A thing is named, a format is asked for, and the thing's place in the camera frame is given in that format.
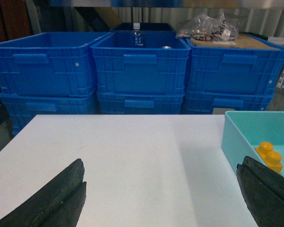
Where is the blue crate top right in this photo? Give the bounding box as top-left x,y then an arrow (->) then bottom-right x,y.
186,38 -> 284,95

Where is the blue crate bottom left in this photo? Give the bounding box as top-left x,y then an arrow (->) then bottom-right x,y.
0,93 -> 98,135

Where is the blue crate top middle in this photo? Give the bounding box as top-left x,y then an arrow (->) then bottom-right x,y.
91,31 -> 191,96

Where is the brown cardboard sheet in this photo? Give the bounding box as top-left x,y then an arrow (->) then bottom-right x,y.
188,34 -> 280,50

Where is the blue crate bottom right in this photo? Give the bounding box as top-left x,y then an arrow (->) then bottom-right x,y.
182,91 -> 274,114

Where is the blue crate bottom middle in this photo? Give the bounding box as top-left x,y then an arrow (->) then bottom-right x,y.
97,92 -> 184,114

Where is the clear plastic water bottle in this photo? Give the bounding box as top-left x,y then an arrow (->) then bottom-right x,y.
130,23 -> 145,48

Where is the blue crate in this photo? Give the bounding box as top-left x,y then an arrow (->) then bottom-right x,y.
91,31 -> 191,96
0,93 -> 98,135
97,92 -> 184,114
0,32 -> 108,97
186,38 -> 284,95
182,91 -> 274,114

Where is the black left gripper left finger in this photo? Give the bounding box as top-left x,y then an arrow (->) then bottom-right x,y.
0,158 -> 87,227

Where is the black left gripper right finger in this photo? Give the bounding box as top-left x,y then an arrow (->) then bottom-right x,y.
236,156 -> 284,227

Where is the teal plastic tray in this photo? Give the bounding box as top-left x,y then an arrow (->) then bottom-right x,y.
222,111 -> 284,177

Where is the yellow toy block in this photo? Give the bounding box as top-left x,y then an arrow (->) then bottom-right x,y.
255,141 -> 284,174

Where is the clear plastic bag of parts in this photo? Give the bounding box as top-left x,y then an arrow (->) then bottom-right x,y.
176,13 -> 240,42

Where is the blue crate top left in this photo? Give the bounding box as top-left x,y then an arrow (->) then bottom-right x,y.
0,32 -> 108,97

